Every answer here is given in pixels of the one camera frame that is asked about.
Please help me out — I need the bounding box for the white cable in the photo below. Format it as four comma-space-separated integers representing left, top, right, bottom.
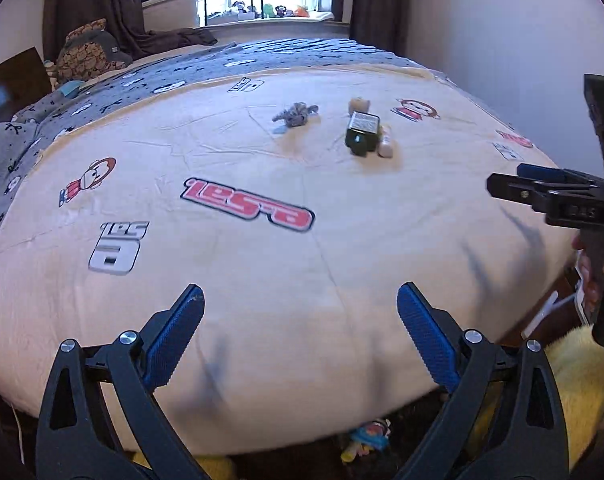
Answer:
522, 292, 580, 338

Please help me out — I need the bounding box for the small grey plush toy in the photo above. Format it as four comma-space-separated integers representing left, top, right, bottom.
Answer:
272, 102, 320, 128

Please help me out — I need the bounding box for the grey printed duvet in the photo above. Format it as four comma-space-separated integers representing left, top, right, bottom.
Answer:
0, 37, 483, 271

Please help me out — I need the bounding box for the person's right hand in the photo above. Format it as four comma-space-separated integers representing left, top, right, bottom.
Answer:
571, 232, 604, 328

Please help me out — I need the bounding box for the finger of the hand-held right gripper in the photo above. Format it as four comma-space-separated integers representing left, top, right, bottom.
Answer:
517, 162, 604, 186
486, 172, 604, 208

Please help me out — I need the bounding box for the beige printed blanket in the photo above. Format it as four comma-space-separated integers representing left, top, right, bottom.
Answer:
0, 62, 590, 456

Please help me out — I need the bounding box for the dark brown cloth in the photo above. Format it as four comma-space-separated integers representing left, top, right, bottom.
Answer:
132, 27, 217, 51

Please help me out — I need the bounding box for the olive baseball cap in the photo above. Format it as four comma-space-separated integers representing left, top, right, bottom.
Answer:
89, 30, 133, 68

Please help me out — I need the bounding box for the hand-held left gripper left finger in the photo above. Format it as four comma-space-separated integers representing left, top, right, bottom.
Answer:
36, 283, 210, 480

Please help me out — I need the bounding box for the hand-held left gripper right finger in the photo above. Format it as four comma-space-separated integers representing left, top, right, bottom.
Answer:
397, 281, 568, 480

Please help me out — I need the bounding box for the white storage box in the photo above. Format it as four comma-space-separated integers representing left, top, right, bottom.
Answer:
142, 0, 203, 31

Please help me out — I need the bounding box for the brown patterned pillow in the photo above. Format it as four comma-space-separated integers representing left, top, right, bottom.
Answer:
56, 19, 107, 81

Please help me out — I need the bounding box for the grey printed pillow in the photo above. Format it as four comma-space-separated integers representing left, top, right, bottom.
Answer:
0, 105, 47, 261

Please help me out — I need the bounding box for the dark bottle with white label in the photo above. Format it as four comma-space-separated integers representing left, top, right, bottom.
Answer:
345, 112, 383, 157

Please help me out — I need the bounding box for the dark wooden headboard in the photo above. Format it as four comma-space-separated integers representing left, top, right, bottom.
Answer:
0, 47, 52, 131

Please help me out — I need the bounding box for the brown curtain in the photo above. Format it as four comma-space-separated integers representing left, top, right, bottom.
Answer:
332, 0, 413, 56
42, 0, 147, 61

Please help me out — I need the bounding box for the colourful toy figure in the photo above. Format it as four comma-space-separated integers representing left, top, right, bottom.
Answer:
341, 417, 393, 463

